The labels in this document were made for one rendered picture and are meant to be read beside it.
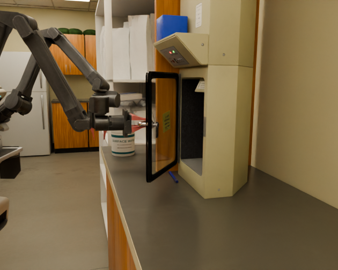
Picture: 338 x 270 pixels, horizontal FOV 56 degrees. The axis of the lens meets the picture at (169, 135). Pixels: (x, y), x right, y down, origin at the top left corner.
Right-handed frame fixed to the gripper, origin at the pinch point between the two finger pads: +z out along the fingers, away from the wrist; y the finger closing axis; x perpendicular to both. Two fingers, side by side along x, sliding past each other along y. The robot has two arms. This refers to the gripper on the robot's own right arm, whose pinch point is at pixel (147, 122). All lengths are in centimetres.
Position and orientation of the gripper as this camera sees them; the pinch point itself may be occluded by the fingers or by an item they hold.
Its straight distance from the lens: 121.5
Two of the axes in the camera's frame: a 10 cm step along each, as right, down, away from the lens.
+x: -2.5, -1.6, 9.5
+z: 9.7, -0.3, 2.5
